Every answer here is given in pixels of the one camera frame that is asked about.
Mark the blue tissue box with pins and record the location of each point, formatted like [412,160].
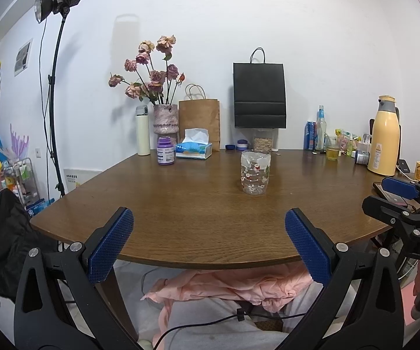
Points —
[194,148]

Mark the pink cloth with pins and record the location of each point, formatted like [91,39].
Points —
[231,284]

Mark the brown paper bag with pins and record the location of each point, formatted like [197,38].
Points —
[199,120]

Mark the blue drink can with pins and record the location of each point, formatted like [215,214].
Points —
[309,136]

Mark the dark smartphone with pink case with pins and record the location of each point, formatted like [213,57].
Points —
[392,196]

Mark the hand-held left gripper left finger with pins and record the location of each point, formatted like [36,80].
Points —
[110,245]

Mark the clear patterned glass jar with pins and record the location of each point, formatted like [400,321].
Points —
[255,174]

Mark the pile of snack packets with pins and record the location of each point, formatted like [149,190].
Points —
[348,142]

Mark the glass jar of oats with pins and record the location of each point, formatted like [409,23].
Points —
[263,143]

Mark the pink mottled vase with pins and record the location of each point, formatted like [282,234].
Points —
[165,124]

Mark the purple pill bottle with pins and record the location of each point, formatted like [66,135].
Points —
[166,152]

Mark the clear glass bottle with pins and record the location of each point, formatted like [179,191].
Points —
[321,131]

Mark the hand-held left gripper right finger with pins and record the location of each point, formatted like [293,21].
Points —
[309,248]

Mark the white thermos bottle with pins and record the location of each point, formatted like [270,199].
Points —
[143,135]

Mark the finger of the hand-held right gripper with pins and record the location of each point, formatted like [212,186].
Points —
[399,188]
[385,207]

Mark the yellow thermos jug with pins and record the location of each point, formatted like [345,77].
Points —
[384,142]

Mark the purple plastic hanger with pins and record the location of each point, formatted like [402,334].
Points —
[19,144]

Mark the white wall label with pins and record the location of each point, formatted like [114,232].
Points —
[80,179]

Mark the black paper bag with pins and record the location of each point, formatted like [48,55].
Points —
[260,96]

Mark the small blue-lidded jar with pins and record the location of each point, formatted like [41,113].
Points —
[242,144]

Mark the black jacket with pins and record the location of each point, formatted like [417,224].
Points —
[2,240]

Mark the glass of yellow liquid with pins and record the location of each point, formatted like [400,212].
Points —
[333,151]

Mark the wall poster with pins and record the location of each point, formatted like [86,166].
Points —
[23,57]

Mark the dried pink rose bouquet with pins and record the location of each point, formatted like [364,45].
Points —
[151,76]

